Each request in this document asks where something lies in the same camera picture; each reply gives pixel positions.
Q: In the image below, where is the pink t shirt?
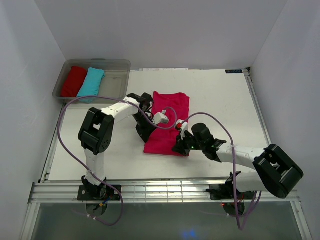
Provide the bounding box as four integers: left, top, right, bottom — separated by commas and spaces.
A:
143, 91, 190, 156

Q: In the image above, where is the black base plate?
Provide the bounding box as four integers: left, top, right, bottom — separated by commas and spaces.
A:
76, 185, 120, 202
205, 183, 255, 201

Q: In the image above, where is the red rolled t shirt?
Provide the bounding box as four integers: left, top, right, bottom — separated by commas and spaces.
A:
60, 66, 87, 98

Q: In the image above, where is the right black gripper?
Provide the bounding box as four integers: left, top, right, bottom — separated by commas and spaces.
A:
171, 130, 205, 156

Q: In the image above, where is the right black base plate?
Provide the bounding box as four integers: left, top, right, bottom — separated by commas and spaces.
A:
205, 183, 255, 201

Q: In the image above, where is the clear plastic bin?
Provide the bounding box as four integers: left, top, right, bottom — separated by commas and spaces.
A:
52, 58, 131, 103

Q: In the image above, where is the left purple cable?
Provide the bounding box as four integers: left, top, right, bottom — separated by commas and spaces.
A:
57, 95, 179, 226

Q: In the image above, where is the aluminium frame rail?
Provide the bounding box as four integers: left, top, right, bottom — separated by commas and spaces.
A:
27, 181, 301, 204

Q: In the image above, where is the purple cable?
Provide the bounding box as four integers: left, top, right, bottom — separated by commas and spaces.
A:
57, 95, 179, 226
176, 112, 263, 231

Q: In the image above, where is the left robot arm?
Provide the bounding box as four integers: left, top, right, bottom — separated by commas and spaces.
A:
78, 93, 156, 200

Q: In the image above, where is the cyan rolled t shirt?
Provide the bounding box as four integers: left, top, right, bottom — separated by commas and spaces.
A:
76, 67, 105, 98

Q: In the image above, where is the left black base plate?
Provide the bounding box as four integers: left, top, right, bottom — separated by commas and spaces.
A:
76, 185, 120, 202

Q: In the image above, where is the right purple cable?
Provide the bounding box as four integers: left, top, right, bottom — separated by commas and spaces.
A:
176, 112, 263, 231

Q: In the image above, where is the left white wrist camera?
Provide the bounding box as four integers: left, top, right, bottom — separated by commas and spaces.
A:
152, 110, 169, 125

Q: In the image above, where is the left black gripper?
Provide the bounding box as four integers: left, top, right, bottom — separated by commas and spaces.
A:
132, 113, 158, 143

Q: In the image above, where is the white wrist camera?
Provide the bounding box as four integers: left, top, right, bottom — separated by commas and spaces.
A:
175, 119, 189, 140
152, 110, 169, 125

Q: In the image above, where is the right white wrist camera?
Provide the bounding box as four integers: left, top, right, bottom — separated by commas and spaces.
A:
175, 119, 189, 140

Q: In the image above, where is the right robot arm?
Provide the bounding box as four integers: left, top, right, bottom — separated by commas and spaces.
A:
172, 120, 304, 199

